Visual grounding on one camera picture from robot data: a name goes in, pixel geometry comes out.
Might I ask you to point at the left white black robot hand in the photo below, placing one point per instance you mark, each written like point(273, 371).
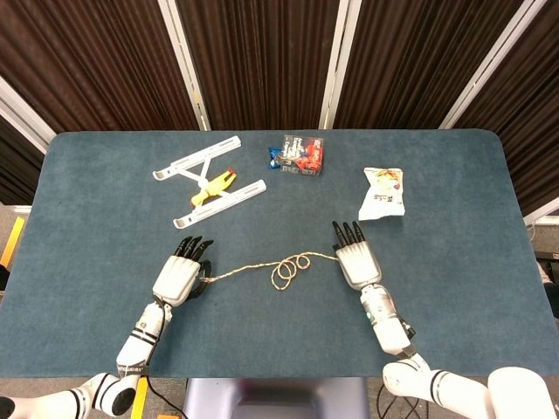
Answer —
point(177, 279)

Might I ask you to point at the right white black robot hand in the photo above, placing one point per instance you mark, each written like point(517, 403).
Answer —
point(360, 266)

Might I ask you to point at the grey robot torso base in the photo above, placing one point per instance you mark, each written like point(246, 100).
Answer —
point(275, 399)

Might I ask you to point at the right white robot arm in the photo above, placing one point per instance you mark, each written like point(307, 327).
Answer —
point(388, 323)

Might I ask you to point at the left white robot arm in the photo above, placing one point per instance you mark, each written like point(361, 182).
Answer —
point(140, 336)

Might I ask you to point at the teal felt table mat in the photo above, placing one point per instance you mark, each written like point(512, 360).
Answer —
point(279, 331)

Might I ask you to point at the white partition post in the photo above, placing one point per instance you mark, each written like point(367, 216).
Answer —
point(338, 65)
point(185, 65)
point(24, 118)
point(489, 65)

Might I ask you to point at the yellow floor tape strip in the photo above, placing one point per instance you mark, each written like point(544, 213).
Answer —
point(12, 240)
point(140, 399)

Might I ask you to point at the white snack bag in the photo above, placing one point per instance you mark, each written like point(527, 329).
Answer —
point(382, 196)

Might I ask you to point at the white folding laptop stand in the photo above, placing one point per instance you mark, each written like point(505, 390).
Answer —
point(227, 201)

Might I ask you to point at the clear box of snacks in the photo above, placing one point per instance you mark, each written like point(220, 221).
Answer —
point(303, 155)

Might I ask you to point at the blue snack packet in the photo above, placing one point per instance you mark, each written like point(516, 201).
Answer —
point(275, 159)

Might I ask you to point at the yellow rubber chicken toy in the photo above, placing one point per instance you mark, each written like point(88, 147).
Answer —
point(211, 188)

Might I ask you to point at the brown pleated curtain panel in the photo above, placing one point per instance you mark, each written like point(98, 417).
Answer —
point(537, 109)
point(262, 65)
point(415, 61)
point(13, 166)
point(87, 65)

